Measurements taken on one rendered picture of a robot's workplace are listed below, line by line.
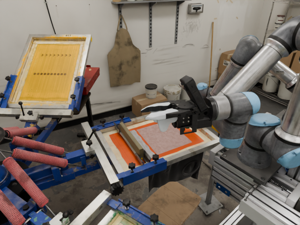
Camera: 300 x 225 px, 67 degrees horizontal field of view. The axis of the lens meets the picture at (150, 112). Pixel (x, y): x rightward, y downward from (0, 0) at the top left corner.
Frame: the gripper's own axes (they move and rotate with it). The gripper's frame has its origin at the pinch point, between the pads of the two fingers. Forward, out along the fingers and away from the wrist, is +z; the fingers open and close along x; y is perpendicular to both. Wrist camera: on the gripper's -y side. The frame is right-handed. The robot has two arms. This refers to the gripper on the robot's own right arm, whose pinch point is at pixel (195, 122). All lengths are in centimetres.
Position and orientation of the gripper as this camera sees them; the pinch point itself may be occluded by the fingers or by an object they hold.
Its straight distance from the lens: 189.2
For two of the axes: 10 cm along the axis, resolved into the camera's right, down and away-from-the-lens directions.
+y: 4.7, 4.5, -7.6
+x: 8.8, -2.4, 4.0
